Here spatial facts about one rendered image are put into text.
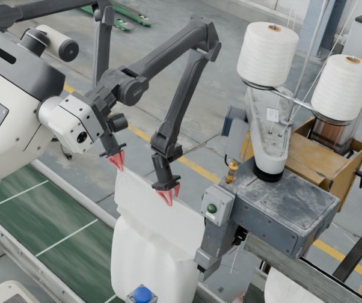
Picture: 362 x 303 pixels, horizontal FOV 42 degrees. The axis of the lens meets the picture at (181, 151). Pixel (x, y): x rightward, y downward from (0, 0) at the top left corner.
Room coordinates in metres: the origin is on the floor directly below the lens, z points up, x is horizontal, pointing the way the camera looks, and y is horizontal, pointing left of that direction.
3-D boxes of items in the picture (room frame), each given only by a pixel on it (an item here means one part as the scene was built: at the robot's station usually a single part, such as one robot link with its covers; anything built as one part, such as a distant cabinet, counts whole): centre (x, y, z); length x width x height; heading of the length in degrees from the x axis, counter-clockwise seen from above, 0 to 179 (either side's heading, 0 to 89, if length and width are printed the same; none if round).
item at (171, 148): (1.44, 0.05, 1.17); 0.11 x 0.09 x 0.12; 147
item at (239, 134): (1.46, -0.29, 1.23); 0.28 x 0.07 x 0.16; 56
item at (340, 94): (1.29, -0.42, 1.61); 0.15 x 0.14 x 0.17; 56
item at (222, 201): (1.05, -0.13, 1.29); 0.08 x 0.05 x 0.09; 56
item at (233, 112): (1.58, -0.18, 1.25); 0.10 x 0.08 x 0.12; 171
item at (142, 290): (1.04, 0.03, 0.84); 0.06 x 0.06 x 0.02
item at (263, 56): (1.44, -0.21, 1.61); 0.17 x 0.17 x 0.17
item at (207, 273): (1.10, -0.15, 0.98); 0.09 x 0.05 x 0.05; 146
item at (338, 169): (1.41, -0.47, 1.18); 0.34 x 0.25 x 0.31; 146
